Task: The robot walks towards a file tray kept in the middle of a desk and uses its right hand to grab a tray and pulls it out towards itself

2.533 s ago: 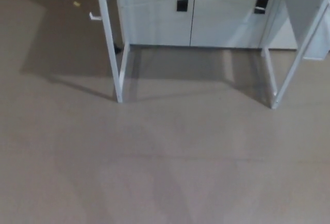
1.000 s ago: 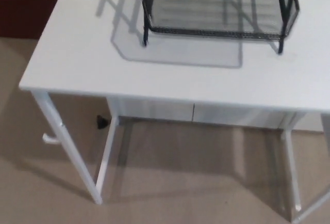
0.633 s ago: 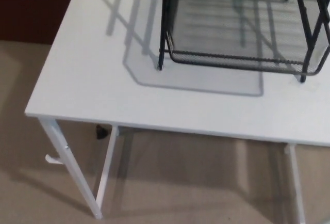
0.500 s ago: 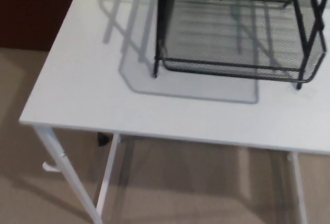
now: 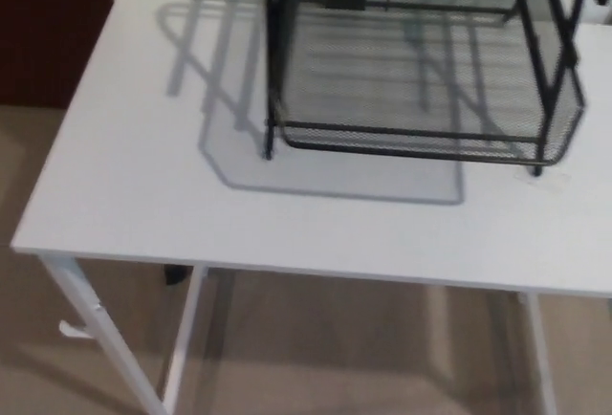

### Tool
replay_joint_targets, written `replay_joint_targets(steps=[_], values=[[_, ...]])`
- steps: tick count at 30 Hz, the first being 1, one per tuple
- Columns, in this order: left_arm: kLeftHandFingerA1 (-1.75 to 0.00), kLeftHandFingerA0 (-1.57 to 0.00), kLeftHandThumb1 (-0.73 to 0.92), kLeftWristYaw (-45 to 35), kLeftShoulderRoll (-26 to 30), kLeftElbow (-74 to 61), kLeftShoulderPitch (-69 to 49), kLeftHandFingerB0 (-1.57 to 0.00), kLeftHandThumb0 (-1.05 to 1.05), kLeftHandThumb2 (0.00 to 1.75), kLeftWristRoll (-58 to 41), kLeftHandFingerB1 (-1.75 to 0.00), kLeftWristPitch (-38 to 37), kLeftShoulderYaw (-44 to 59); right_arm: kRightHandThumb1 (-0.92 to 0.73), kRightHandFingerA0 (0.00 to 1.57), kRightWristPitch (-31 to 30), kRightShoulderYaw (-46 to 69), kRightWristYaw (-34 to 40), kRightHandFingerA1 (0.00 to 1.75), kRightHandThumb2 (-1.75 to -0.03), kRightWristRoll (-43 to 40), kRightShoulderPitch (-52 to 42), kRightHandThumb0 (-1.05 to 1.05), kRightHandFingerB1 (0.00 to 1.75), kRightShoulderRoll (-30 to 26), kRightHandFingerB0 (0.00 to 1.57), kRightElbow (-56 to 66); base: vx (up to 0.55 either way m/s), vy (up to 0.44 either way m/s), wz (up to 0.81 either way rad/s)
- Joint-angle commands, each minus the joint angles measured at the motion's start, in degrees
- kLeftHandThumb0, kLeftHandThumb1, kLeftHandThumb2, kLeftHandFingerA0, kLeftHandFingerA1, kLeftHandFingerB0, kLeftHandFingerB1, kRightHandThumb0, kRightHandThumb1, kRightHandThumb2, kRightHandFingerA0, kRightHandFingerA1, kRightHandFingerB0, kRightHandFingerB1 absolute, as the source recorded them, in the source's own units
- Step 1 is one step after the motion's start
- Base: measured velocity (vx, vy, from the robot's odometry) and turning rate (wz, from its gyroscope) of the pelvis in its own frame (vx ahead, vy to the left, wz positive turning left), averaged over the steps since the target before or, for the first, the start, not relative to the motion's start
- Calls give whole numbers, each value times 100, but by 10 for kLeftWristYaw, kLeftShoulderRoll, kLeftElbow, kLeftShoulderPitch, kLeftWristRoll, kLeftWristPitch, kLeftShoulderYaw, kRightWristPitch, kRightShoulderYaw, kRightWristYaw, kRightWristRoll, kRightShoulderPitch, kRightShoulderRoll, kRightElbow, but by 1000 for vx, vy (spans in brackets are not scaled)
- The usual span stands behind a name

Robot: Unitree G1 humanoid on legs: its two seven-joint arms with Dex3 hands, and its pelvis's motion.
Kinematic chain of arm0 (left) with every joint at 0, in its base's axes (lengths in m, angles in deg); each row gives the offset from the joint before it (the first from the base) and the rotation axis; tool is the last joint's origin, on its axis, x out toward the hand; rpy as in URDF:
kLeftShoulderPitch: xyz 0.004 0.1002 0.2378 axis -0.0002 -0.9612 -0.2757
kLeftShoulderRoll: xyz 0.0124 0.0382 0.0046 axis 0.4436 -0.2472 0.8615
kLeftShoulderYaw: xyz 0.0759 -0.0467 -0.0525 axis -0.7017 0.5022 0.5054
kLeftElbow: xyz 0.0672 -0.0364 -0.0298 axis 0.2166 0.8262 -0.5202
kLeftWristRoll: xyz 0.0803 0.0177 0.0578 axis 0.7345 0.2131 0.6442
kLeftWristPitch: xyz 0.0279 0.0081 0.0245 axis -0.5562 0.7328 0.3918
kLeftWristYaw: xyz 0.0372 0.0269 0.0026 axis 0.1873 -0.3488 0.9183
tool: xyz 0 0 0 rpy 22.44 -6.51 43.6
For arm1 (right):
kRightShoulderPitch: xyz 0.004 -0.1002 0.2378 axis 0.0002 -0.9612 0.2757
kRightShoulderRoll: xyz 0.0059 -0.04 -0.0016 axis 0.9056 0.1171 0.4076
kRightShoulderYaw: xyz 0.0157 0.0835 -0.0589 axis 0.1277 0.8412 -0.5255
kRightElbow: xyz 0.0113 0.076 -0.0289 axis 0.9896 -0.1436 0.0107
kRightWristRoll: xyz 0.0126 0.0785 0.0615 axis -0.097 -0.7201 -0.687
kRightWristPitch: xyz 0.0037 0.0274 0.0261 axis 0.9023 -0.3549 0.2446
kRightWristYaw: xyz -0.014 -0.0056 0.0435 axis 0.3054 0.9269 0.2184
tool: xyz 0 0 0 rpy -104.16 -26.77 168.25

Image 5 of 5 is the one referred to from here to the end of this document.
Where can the white desk hook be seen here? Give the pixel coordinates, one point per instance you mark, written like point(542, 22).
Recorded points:
point(74, 330)

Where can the dark brown wooden cabinet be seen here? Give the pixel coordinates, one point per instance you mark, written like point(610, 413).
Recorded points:
point(48, 28)

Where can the white desk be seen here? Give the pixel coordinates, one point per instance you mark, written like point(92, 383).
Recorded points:
point(143, 195)

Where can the small black floor object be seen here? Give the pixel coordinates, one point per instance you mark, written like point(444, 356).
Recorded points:
point(175, 275)

